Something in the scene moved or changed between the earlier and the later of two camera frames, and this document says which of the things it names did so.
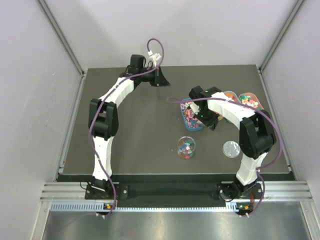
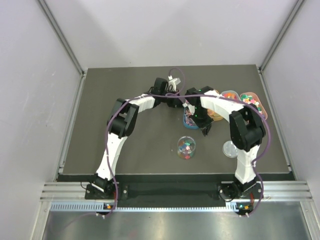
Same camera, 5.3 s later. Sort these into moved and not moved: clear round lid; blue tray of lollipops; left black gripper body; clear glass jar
Moved: left black gripper body
Not moved: clear round lid; clear glass jar; blue tray of lollipops
